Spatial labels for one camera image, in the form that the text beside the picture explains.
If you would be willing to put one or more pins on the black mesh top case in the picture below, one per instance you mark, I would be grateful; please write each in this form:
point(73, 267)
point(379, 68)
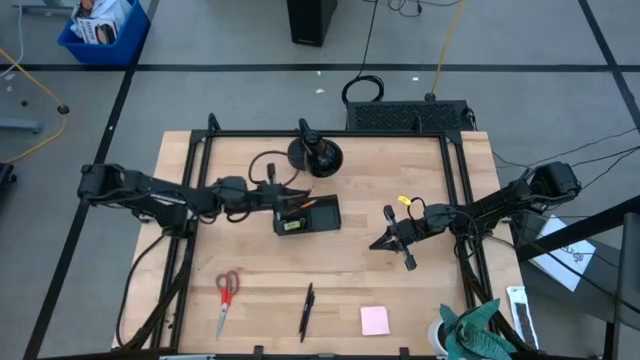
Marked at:
point(400, 116)

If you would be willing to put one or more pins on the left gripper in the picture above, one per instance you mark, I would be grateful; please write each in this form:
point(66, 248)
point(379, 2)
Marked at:
point(260, 196)

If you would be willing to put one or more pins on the black computer tower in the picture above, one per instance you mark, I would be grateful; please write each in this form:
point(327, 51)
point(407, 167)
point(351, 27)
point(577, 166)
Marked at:
point(312, 20)

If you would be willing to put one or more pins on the black diagonal beam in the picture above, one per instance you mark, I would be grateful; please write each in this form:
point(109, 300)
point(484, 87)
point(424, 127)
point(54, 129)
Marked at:
point(575, 232)

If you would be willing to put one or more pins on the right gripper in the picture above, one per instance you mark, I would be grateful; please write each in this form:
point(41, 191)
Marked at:
point(420, 227)

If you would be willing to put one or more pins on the white cup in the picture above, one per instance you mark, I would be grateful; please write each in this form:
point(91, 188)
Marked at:
point(434, 337)

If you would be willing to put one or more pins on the white plastic bag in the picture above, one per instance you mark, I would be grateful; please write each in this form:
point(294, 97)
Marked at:
point(112, 10)

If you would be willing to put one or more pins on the black pen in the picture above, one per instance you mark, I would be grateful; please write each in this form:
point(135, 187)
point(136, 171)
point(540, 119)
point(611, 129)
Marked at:
point(304, 331)
point(307, 299)

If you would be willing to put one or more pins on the yellow eraser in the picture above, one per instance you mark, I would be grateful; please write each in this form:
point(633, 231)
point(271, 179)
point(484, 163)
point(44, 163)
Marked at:
point(292, 225)

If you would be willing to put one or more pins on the grey furniture foot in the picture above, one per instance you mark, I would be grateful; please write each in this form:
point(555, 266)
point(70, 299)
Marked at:
point(20, 125)

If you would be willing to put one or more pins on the pink sticky note pad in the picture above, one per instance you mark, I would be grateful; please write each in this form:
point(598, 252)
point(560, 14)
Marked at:
point(375, 321)

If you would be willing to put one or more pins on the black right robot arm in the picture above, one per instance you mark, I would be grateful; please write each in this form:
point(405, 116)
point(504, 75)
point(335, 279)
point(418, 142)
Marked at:
point(505, 202)

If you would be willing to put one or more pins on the black mesh desk organizer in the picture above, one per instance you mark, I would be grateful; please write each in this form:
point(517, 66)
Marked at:
point(325, 217)

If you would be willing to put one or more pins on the white printed box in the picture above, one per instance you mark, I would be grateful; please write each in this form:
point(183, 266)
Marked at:
point(92, 30)

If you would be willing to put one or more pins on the black round floor plug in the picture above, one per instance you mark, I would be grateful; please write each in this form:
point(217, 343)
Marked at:
point(63, 109)

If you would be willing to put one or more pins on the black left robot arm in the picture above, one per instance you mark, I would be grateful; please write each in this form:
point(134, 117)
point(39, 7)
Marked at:
point(150, 195)

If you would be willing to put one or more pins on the white paper sheet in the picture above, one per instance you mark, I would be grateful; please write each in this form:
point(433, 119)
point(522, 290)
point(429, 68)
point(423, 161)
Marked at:
point(565, 265)

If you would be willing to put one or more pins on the white packet with black strip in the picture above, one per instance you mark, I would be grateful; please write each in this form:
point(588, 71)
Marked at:
point(522, 320)

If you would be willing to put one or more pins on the orange pencil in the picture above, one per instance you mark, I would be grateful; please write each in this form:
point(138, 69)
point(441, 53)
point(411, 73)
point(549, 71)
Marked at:
point(305, 205)

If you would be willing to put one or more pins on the green cloth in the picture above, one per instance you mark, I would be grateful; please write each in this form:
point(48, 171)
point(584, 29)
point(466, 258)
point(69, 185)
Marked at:
point(475, 335)

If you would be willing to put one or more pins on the blue plastic bin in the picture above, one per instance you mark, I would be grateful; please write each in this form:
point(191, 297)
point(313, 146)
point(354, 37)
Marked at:
point(125, 52)

